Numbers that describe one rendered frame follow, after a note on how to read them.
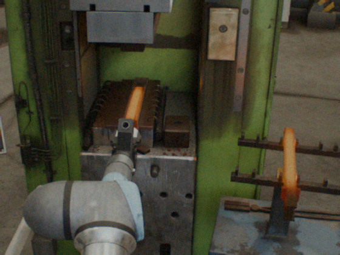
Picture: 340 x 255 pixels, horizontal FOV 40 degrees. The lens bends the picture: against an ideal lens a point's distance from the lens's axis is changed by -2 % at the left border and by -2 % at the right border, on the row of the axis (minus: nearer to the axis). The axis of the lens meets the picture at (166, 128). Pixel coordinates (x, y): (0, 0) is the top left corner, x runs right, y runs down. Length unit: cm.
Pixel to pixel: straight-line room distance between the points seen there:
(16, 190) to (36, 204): 217
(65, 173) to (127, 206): 99
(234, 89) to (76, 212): 91
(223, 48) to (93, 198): 83
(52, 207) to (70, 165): 95
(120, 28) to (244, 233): 73
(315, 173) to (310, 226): 176
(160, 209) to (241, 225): 29
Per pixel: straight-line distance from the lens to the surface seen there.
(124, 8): 143
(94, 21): 145
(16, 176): 324
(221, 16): 155
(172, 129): 156
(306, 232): 157
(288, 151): 142
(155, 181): 158
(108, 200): 89
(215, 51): 158
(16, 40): 169
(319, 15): 709
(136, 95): 174
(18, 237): 169
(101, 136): 159
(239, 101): 167
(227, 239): 149
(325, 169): 341
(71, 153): 182
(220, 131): 171
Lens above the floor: 169
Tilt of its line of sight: 27 degrees down
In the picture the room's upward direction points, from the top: 1 degrees clockwise
